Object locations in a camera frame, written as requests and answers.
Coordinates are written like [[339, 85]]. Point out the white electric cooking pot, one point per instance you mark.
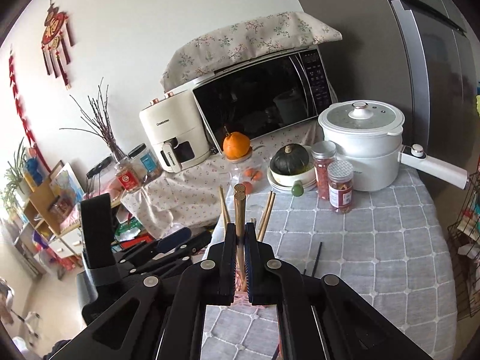
[[367, 157]]

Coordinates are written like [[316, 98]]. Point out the small orange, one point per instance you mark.
[[249, 172], [258, 175], [247, 187]]

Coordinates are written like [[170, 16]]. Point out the clear jar with blue label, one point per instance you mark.
[[146, 163]]

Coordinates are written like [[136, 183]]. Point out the wooden shelf unit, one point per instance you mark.
[[41, 210]]

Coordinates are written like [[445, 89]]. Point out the large orange fruit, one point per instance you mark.
[[237, 145]]

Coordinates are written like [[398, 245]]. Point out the labelled red spice jar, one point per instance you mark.
[[340, 191]]

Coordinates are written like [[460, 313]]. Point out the dark green squash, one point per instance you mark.
[[288, 160]]

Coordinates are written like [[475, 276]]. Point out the pink perforated utensil holder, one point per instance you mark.
[[240, 300]]

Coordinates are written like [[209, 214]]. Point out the red wall garland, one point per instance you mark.
[[26, 120]]

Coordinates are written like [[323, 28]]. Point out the colourful picture board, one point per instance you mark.
[[67, 185]]

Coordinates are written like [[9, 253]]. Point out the light wooden chopstick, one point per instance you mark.
[[242, 217], [237, 217]]

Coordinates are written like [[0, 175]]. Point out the green potted plant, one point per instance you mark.
[[15, 174]]

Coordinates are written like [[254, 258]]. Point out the clear glass jar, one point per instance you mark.
[[240, 165]]

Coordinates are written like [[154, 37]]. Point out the glass vase with red label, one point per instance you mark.
[[127, 178]]

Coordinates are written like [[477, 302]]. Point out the white bowl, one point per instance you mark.
[[279, 182]]

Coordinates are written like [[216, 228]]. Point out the tall red spice jar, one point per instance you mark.
[[322, 172]]

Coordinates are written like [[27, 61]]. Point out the floral microwave cover cloth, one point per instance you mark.
[[255, 41]]

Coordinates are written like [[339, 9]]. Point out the black microwave oven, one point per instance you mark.
[[258, 97]]

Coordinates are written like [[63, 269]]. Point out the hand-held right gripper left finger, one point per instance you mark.
[[227, 262]]

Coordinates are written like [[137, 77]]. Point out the grey refrigerator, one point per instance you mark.
[[431, 63]]

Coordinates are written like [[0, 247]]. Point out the bare dry twigs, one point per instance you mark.
[[101, 120]]

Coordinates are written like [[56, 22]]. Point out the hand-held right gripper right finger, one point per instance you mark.
[[251, 266]]

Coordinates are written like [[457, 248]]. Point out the group of wooden chopsticks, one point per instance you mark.
[[224, 210]]

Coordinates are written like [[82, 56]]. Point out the cream air fryer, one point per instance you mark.
[[172, 127]]

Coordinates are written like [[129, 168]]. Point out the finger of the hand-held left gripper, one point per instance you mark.
[[198, 240], [176, 238]]

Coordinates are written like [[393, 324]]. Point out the red knot wall decoration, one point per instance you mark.
[[52, 30]]

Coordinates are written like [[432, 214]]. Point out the black object on shelf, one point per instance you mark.
[[100, 165]]

